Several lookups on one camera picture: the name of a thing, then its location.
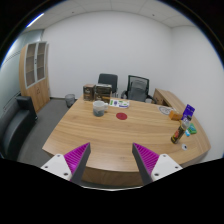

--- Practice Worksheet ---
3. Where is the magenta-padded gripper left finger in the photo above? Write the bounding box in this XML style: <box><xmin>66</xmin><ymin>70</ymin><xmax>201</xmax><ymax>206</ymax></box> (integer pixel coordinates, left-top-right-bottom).
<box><xmin>40</xmin><ymin>142</ymin><xmax>92</xmax><ymax>185</ymax></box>

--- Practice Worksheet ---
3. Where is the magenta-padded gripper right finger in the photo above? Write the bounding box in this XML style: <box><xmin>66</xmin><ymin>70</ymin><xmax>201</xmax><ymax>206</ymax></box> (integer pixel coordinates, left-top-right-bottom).
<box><xmin>131</xmin><ymin>142</ymin><xmax>184</xmax><ymax>186</ymax></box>

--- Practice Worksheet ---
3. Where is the clear bottle with black cap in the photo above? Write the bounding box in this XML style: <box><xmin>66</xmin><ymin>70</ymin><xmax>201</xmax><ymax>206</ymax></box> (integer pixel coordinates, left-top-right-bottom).
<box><xmin>170</xmin><ymin>117</ymin><xmax>191</xmax><ymax>145</ymax></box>

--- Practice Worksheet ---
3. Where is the small orange box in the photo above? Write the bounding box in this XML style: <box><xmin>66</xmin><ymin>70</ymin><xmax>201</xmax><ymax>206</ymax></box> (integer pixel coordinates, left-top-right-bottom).
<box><xmin>168</xmin><ymin>110</ymin><xmax>184</xmax><ymax>121</ymax></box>

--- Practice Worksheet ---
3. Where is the green packet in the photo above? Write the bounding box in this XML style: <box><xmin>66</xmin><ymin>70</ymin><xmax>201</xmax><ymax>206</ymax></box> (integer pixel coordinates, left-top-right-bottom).
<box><xmin>186</xmin><ymin>122</ymin><xmax>199</xmax><ymax>136</ymax></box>

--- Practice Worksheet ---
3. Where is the flat round red coaster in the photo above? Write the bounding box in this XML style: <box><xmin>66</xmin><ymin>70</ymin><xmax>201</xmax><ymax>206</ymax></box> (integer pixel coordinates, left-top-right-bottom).
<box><xmin>115</xmin><ymin>112</ymin><xmax>129</xmax><ymax>122</ymax></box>

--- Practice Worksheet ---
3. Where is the white mug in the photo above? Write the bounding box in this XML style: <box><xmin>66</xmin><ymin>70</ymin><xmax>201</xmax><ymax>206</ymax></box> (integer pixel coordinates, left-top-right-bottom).
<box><xmin>92</xmin><ymin>100</ymin><xmax>110</xmax><ymax>118</ymax></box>

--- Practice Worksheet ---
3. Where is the purple card box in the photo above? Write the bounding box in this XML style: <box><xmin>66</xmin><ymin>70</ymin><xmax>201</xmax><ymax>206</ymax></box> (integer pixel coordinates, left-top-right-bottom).
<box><xmin>181</xmin><ymin>103</ymin><xmax>197</xmax><ymax>122</ymax></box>

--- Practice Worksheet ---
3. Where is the black leather sofa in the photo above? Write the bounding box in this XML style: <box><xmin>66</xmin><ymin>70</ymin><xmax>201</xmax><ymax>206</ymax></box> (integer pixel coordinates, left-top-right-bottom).
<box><xmin>0</xmin><ymin>95</ymin><xmax>39</xmax><ymax>161</ymax></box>

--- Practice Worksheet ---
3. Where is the white green printed leaflet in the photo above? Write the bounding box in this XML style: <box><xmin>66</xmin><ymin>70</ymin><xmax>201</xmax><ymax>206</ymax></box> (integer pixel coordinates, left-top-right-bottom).
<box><xmin>109</xmin><ymin>98</ymin><xmax>131</xmax><ymax>110</ymax></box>

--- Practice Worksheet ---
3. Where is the wide brown cardboard box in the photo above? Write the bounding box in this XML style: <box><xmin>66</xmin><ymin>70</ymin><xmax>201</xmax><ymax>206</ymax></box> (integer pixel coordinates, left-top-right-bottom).
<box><xmin>93</xmin><ymin>91</ymin><xmax>112</xmax><ymax>104</ymax></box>

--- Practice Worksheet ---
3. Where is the tall brown cardboard box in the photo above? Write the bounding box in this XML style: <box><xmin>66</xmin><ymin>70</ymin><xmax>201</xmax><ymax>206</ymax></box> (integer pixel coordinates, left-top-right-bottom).
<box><xmin>82</xmin><ymin>83</ymin><xmax>97</xmax><ymax>102</ymax></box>

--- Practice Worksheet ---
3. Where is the grey backpack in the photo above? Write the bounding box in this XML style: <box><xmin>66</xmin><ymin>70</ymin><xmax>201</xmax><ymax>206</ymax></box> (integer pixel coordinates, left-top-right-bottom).
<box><xmin>128</xmin><ymin>80</ymin><xmax>148</xmax><ymax>102</ymax></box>

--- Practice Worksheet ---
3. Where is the black mesh office chair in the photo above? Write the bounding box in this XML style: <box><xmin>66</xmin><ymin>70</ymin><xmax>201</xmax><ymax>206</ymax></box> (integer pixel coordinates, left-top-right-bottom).
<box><xmin>120</xmin><ymin>75</ymin><xmax>156</xmax><ymax>104</ymax></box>

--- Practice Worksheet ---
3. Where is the dark flat box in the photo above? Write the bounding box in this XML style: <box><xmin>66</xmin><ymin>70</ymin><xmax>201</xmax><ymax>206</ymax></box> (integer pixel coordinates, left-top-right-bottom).
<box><xmin>94</xmin><ymin>83</ymin><xmax>113</xmax><ymax>95</ymax></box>

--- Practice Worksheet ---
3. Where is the wooden cabinet with glass doors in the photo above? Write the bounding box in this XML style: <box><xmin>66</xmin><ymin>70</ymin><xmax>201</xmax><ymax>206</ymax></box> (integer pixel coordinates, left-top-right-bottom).
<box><xmin>18</xmin><ymin>40</ymin><xmax>51</xmax><ymax>114</ymax></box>

